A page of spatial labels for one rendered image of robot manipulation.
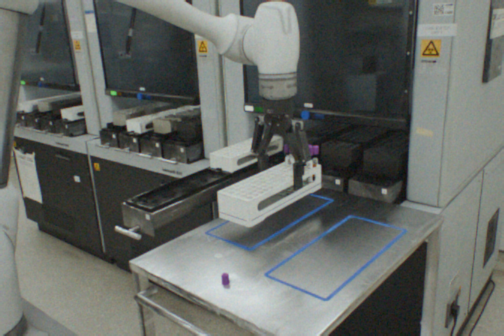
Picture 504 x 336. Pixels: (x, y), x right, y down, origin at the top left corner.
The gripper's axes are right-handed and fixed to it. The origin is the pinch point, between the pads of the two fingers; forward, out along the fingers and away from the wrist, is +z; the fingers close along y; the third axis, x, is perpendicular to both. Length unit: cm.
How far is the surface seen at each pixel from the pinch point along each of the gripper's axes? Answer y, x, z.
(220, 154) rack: -38.2, 17.2, 5.0
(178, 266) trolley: -0.4, -34.6, 9.3
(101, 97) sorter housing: -138, 37, -3
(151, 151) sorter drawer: -93, 29, 16
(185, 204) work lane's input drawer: -29.9, -6.8, 12.4
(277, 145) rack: -35, 45, 8
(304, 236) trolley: 13.1, -8.6, 9.4
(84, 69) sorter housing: -150, 37, -16
